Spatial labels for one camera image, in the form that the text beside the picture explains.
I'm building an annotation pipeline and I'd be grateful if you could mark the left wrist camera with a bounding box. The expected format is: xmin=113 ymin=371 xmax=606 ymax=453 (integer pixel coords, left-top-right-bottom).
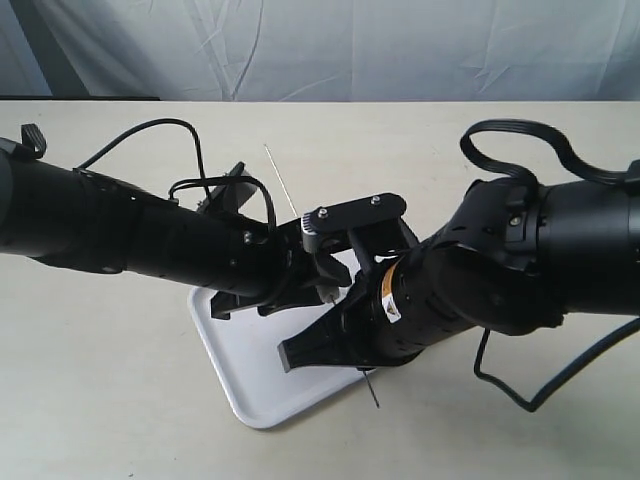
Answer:
xmin=196 ymin=183 xmax=257 ymax=218

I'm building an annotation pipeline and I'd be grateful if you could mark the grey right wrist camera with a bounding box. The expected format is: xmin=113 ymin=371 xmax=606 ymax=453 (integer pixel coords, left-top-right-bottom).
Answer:
xmin=300 ymin=193 xmax=419 ymax=271

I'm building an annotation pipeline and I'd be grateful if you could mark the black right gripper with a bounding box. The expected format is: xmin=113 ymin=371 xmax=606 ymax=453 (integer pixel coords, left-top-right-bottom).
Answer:
xmin=277 ymin=269 xmax=400 ymax=372

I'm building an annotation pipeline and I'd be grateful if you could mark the white plastic tray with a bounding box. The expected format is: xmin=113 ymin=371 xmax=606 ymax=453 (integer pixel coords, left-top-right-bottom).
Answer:
xmin=187 ymin=287 xmax=364 ymax=430

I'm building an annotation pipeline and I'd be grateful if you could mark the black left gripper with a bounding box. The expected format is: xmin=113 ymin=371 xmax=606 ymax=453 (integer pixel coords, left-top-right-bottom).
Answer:
xmin=210 ymin=219 xmax=350 ymax=320

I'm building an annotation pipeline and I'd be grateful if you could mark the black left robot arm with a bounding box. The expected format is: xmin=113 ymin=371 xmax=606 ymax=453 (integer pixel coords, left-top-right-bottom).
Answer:
xmin=1 ymin=143 xmax=352 ymax=320

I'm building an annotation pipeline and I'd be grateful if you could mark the thin metal skewer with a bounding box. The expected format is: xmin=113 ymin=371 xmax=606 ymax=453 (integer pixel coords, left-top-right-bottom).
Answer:
xmin=263 ymin=142 xmax=381 ymax=409

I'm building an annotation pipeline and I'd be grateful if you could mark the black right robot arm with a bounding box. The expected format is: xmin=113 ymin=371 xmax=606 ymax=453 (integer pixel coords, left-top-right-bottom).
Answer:
xmin=278 ymin=164 xmax=639 ymax=370

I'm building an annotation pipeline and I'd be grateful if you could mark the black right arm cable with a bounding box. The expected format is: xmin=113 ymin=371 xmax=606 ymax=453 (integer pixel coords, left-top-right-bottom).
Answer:
xmin=459 ymin=118 xmax=640 ymax=412

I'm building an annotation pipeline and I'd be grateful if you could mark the white backdrop curtain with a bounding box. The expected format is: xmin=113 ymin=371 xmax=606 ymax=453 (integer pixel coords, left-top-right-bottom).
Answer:
xmin=1 ymin=1 xmax=639 ymax=102

